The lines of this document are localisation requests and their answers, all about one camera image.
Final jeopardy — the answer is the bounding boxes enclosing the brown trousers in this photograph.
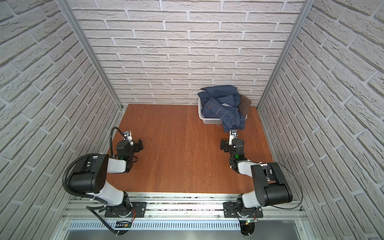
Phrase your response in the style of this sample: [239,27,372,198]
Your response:
[238,95,252,117]

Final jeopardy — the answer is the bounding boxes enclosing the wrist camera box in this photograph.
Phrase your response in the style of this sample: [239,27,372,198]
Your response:
[229,130,238,145]
[123,131,133,143]

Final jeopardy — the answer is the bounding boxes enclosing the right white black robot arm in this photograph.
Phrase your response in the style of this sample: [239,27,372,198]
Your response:
[220,138,293,219]

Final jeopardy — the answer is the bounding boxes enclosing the right aluminium corner post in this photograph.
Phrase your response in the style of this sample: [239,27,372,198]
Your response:
[256,0,315,110]

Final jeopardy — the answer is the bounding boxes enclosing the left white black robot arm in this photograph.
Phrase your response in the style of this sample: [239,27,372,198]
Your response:
[62,140,147,219]

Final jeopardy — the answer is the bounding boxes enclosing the left aluminium corner post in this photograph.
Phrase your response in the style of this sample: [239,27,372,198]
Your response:
[56,0,124,111]

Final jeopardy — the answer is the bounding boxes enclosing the right thin black cable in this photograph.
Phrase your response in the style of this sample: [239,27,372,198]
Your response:
[236,161,304,238]

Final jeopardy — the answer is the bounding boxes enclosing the blue denim jeans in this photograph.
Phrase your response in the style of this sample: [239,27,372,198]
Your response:
[198,85,246,133]

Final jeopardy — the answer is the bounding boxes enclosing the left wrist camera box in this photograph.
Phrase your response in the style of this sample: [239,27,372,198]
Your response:
[123,131,133,143]

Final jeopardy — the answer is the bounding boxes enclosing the left black corrugated cable hose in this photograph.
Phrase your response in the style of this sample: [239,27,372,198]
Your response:
[62,126,133,236]

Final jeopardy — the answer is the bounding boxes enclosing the aluminium corner post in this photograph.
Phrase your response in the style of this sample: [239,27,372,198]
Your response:
[56,0,124,111]
[256,0,315,110]

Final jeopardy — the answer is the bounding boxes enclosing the aluminium mounting rail frame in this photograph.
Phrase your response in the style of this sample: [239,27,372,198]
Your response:
[53,192,315,240]

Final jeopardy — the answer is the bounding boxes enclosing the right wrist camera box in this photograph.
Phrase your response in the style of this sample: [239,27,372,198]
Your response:
[229,130,238,145]

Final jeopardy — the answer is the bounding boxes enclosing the white plastic laundry basket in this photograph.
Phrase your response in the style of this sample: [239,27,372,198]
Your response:
[197,96,249,125]

